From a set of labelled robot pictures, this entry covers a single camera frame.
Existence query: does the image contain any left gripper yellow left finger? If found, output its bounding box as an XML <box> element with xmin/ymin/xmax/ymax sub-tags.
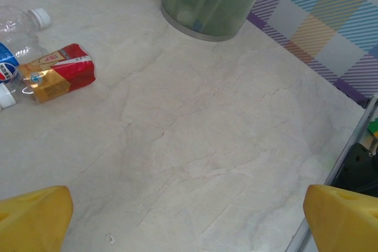
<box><xmin>0</xmin><ymin>185</ymin><xmax>74</xmax><ymax>252</ymax></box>

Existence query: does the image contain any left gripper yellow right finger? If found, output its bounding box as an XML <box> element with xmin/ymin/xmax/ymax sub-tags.
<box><xmin>303</xmin><ymin>184</ymin><xmax>378</xmax><ymax>252</ymax></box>

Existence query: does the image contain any red and gold carton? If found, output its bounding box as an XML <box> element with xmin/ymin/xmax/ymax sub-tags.
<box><xmin>0</xmin><ymin>42</ymin><xmax>97</xmax><ymax>109</ymax></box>

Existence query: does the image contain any Pepsi label bottle blue cap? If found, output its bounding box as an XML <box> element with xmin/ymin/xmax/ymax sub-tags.
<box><xmin>0</xmin><ymin>41</ymin><xmax>21</xmax><ymax>85</ymax></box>

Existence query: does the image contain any translucent grey waste bin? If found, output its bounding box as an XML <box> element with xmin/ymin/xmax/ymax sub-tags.
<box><xmin>160</xmin><ymin>0</ymin><xmax>280</xmax><ymax>42</ymax></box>

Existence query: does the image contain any green yellow brick stack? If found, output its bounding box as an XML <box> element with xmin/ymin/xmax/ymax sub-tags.
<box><xmin>367</xmin><ymin>115</ymin><xmax>378</xmax><ymax>139</ymax></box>

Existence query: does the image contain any large clear bottle white cap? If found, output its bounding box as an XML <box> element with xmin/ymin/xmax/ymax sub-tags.
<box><xmin>0</xmin><ymin>4</ymin><xmax>51</xmax><ymax>58</ymax></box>

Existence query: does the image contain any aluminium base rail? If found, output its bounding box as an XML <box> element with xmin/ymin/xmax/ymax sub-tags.
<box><xmin>285</xmin><ymin>95</ymin><xmax>378</xmax><ymax>252</ymax></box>

